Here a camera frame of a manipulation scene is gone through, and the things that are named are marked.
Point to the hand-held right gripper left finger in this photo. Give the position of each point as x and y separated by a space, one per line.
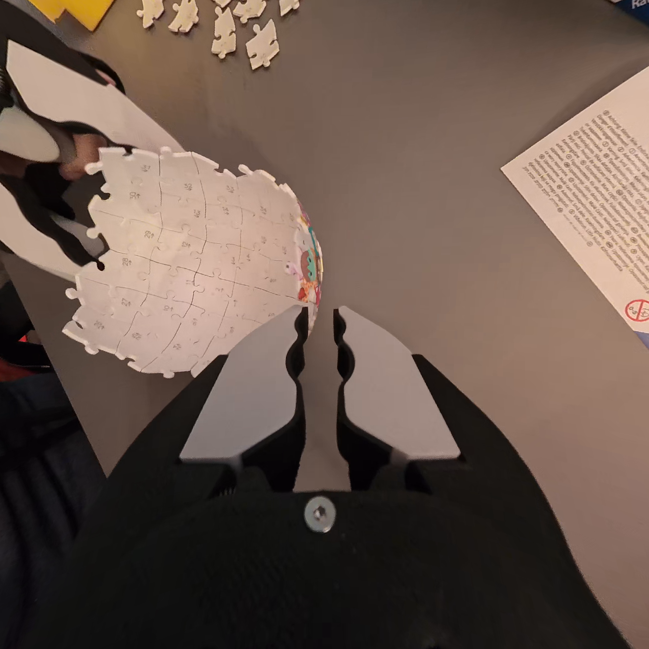
238 405

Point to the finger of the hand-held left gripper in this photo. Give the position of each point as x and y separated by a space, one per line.
30 243
76 96

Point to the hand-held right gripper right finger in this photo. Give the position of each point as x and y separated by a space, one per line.
400 405

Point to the partly built puzzle ball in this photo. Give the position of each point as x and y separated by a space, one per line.
192 263

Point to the pile of white puzzle pieces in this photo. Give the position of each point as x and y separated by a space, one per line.
263 45

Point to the colourful puzzle box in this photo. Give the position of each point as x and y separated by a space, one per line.
636 3

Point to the person's left hand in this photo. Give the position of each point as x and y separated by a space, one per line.
78 157

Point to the yellow plastic bin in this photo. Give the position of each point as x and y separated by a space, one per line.
76 10

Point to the white instruction leaflet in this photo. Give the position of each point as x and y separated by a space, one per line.
598 192

